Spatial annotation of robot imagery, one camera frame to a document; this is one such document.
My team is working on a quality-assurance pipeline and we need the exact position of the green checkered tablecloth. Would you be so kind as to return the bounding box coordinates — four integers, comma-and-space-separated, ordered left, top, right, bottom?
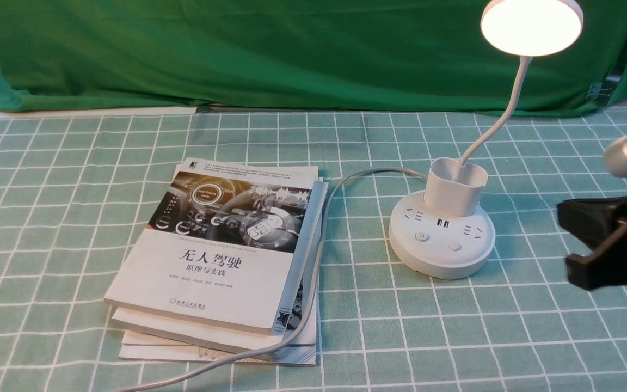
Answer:
0, 109, 627, 391

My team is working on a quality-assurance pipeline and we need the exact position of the top white self-driving book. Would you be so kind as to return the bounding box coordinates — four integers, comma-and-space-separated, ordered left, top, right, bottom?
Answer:
104, 158, 325, 334

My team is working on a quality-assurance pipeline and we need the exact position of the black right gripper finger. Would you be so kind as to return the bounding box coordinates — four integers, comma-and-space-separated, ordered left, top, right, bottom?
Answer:
565, 220, 627, 291

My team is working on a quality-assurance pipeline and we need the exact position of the bottom white book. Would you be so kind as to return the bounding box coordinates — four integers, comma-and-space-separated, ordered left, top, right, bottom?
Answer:
112, 271, 318, 366

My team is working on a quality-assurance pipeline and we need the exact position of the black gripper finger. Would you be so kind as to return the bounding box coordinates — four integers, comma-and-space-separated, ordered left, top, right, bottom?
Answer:
557, 195, 627, 249

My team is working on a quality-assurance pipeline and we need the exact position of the metal binder clip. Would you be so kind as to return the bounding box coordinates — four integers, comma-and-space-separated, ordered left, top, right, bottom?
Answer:
586, 75, 620, 107

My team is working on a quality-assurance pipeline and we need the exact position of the green backdrop cloth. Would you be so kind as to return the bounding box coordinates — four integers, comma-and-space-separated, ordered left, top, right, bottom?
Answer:
0, 0, 627, 118

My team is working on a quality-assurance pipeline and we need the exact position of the white lamp power cable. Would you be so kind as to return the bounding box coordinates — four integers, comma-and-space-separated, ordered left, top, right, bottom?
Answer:
113, 166, 428, 392

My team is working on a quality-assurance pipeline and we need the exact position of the white desk lamp with socket base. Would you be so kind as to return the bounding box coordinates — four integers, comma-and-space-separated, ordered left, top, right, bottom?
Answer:
389, 1, 584, 280

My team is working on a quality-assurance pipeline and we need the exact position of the middle white book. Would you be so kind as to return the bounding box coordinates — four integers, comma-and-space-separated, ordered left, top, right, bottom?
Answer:
104, 170, 328, 353

